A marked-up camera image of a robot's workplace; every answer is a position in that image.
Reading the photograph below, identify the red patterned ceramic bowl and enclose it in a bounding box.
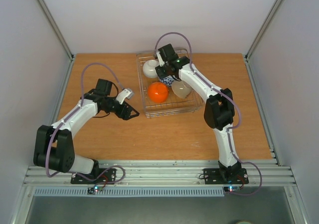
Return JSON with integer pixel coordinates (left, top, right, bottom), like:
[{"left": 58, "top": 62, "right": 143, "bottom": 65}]
[{"left": 159, "top": 76, "right": 175, "bottom": 88}]

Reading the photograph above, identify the chrome wire dish rack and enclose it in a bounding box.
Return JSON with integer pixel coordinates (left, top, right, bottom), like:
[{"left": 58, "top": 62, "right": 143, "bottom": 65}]
[{"left": 136, "top": 51, "right": 203, "bottom": 117}]

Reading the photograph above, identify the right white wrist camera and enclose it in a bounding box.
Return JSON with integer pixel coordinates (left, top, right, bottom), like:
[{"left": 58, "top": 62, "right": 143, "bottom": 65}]
[{"left": 156, "top": 51, "right": 165, "bottom": 67}]

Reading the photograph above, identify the orange white ceramic bowl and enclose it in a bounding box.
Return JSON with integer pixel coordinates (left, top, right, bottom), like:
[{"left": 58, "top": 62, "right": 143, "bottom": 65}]
[{"left": 147, "top": 82, "right": 169, "bottom": 103}]

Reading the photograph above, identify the left small circuit board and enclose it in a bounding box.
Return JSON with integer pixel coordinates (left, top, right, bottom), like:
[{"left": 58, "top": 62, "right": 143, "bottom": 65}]
[{"left": 87, "top": 186, "right": 103, "bottom": 195}]

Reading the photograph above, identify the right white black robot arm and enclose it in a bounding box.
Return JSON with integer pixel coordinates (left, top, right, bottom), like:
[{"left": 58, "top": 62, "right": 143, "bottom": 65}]
[{"left": 156, "top": 44, "right": 242, "bottom": 183}]

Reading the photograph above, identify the grey slotted cable duct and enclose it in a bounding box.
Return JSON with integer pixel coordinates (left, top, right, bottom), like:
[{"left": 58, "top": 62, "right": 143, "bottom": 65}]
[{"left": 33, "top": 187, "right": 224, "bottom": 198}]

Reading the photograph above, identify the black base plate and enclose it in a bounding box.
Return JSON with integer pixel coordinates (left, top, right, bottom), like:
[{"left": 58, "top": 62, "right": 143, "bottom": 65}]
[
  {"left": 70, "top": 168, "right": 117, "bottom": 185},
  {"left": 202, "top": 168, "right": 249, "bottom": 185}
]

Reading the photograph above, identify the right small circuit board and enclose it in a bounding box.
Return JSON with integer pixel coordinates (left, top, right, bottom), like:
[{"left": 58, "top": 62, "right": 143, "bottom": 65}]
[{"left": 224, "top": 186, "right": 242, "bottom": 193}]

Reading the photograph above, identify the plain white bottom bowl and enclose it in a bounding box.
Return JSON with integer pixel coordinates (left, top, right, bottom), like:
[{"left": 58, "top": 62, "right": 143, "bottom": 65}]
[{"left": 143, "top": 60, "right": 159, "bottom": 79}]

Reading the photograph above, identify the small circuit board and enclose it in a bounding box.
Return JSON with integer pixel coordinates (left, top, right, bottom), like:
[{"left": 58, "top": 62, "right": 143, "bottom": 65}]
[
  {"left": 87, "top": 186, "right": 103, "bottom": 195},
  {"left": 224, "top": 186, "right": 242, "bottom": 193}
]

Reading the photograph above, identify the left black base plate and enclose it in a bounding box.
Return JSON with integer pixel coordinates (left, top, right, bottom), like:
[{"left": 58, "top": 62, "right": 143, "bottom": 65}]
[{"left": 70, "top": 168, "right": 117, "bottom": 185}]

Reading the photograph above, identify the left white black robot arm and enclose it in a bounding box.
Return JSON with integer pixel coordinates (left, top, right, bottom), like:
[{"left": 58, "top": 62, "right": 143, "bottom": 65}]
[{"left": 33, "top": 79, "right": 139, "bottom": 183}]

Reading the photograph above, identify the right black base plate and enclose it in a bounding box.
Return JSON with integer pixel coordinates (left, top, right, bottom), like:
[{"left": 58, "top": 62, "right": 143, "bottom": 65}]
[{"left": 202, "top": 168, "right": 249, "bottom": 185}]

